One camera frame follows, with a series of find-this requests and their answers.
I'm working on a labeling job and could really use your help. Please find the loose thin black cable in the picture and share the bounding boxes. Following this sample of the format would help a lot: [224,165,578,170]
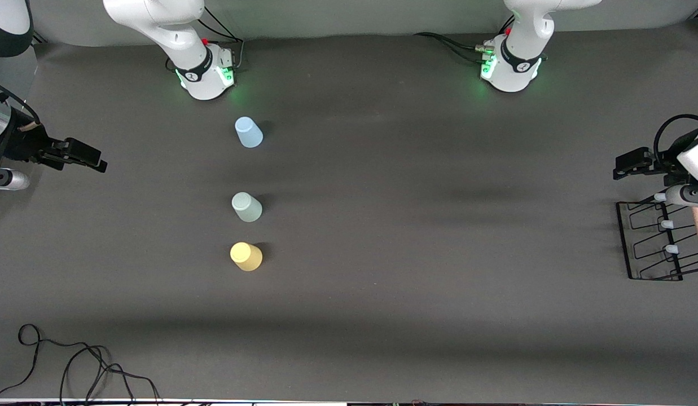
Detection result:
[0,324,162,403]

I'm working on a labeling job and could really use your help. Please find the pale green plastic cup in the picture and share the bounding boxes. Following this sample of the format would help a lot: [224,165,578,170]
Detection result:
[231,192,263,223]

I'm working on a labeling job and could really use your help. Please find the light blue plastic cup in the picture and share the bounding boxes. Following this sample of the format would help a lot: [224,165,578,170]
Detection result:
[235,117,264,148]

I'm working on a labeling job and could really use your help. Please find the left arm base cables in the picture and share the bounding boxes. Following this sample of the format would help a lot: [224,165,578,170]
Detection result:
[414,32,496,63]

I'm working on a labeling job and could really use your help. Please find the dark grey table cloth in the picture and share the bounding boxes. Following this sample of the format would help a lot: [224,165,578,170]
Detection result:
[0,23,698,403]

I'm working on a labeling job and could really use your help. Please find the yellow plastic cup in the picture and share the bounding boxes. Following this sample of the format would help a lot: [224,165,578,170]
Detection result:
[230,242,264,272]

